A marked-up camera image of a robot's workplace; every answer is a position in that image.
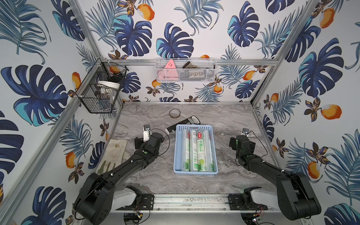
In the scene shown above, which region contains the plastic wrap roll green label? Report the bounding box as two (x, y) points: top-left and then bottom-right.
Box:
(203, 130), (215, 172)

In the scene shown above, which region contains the plastic wrap roll green print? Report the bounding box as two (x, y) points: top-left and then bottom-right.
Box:
(196, 131), (207, 172)

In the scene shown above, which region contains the plastic wrap roll red label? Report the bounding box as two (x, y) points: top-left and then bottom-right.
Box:
(189, 130), (199, 172)

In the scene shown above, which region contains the plastic wrap roll white label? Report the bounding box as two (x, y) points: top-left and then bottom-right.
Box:
(181, 129), (190, 172)

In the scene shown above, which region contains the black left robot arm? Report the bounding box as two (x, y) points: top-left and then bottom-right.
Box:
(74, 132), (165, 225)

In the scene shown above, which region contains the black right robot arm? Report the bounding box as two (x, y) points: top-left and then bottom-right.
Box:
(229, 135), (322, 220)

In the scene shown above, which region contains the light blue perforated plastic basket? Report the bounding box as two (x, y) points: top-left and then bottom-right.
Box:
(173, 124), (218, 175)

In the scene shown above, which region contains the black plastic wrap dispenser box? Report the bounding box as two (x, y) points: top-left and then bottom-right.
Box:
(165, 116), (201, 135)

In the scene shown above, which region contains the dark brush in mesh basket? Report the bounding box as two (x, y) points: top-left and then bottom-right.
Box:
(178, 61), (217, 82)

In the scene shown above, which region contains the beige cloth glove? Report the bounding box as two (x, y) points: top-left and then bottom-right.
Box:
(96, 139), (131, 174)

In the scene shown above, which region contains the pink triangular item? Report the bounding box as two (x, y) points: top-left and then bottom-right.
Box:
(157, 59), (179, 82)

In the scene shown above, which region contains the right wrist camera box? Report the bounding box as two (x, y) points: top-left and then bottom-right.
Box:
(241, 128), (250, 137)

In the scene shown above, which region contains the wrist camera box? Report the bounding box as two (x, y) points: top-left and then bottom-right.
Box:
(241, 128), (250, 137)
(143, 124), (151, 142)

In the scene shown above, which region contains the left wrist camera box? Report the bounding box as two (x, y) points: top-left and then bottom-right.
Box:
(143, 124), (151, 142)

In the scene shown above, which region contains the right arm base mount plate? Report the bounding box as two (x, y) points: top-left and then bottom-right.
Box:
(228, 187), (268, 211)

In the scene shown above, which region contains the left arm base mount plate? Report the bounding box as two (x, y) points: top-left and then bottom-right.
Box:
(112, 186), (155, 211)

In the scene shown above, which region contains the aluminium front rail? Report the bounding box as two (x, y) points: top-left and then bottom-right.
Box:
(110, 189), (279, 213)

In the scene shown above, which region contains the white bowl in wire basket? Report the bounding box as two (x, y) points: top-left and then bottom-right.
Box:
(97, 81), (120, 104)

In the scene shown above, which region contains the black wire wall basket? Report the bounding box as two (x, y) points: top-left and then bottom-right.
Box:
(75, 58), (128, 114)

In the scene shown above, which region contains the white mesh wall basket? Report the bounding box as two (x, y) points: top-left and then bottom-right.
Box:
(155, 58), (218, 83)

